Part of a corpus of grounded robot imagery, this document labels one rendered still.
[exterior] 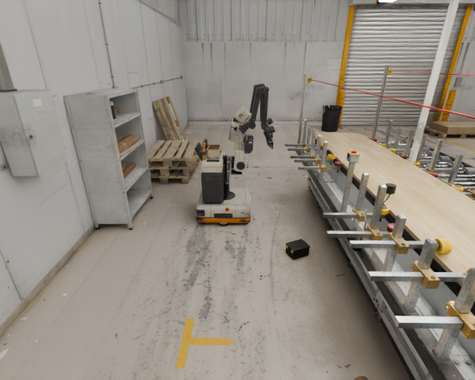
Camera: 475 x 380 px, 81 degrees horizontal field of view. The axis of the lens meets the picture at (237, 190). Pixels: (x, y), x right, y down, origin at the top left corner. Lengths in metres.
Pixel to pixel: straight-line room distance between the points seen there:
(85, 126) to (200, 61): 6.41
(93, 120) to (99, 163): 0.46
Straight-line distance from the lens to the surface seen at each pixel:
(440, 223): 2.23
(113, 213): 3.63
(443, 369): 1.59
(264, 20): 9.36
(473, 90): 11.69
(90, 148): 3.40
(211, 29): 9.36
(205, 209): 3.39
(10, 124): 2.60
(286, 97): 9.39
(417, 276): 1.55
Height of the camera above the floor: 1.84
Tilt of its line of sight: 24 degrees down
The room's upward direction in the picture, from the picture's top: straight up
